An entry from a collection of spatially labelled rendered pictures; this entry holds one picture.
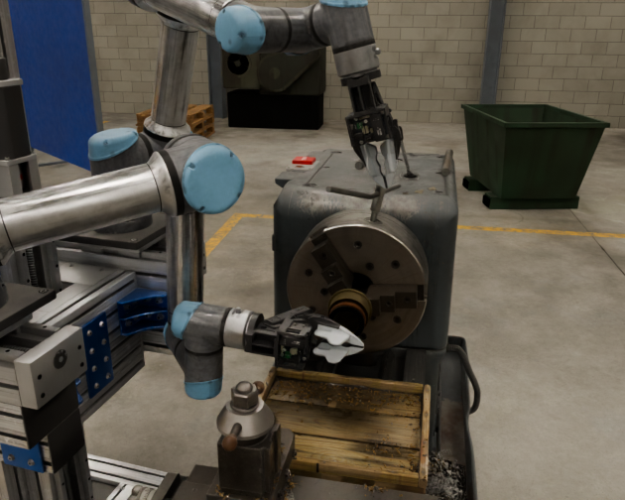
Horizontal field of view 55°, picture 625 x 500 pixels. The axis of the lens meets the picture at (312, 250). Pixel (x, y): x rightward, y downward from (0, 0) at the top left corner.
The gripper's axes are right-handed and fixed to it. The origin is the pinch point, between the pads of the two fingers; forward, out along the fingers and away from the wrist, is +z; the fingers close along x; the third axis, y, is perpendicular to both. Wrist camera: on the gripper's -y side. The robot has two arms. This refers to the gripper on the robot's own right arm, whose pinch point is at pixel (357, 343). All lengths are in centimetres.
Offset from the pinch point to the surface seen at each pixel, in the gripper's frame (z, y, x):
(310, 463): -4.7, 12.9, -18.4
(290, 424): -11.8, 0.5, -20.1
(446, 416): 22, -61, -51
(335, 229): -9.8, -22.0, 14.7
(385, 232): 0.8, -22.5, 15.3
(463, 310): 33, -252, -98
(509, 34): 79, -1024, 83
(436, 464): 19, -35, -49
